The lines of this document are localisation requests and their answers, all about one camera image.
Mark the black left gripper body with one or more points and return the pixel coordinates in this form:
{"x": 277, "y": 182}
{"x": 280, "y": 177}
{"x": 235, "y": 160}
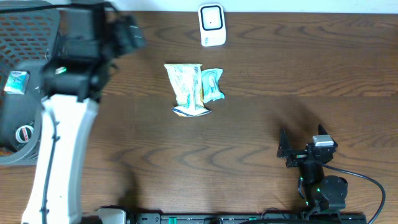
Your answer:
{"x": 130, "y": 34}

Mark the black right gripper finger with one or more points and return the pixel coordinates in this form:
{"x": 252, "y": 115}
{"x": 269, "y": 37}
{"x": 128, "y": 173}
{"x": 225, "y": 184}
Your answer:
{"x": 321, "y": 130}
{"x": 284, "y": 148}

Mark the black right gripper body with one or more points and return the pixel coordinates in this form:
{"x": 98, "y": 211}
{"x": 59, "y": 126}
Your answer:
{"x": 297, "y": 157}

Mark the cream snack bag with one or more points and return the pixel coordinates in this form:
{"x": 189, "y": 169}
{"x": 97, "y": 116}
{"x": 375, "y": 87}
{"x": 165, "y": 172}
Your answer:
{"x": 186, "y": 82}

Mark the mint green wipes pack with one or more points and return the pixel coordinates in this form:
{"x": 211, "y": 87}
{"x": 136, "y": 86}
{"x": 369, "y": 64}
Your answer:
{"x": 211, "y": 90}

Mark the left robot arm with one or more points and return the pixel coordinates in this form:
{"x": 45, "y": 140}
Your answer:
{"x": 72, "y": 83}

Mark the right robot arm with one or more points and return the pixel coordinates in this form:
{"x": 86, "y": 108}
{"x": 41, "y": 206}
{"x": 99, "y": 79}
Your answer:
{"x": 323, "y": 194}

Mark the white barcode scanner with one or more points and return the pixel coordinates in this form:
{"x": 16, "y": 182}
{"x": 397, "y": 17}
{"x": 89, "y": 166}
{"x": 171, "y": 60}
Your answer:
{"x": 212, "y": 25}

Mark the dark grey plastic basket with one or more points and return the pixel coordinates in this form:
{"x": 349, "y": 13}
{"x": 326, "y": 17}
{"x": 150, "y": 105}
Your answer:
{"x": 29, "y": 33}

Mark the teal tissue box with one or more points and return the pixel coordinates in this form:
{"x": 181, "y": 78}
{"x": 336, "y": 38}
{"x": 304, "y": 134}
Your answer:
{"x": 17, "y": 82}

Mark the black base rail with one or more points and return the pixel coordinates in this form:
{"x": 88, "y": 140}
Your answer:
{"x": 119, "y": 215}

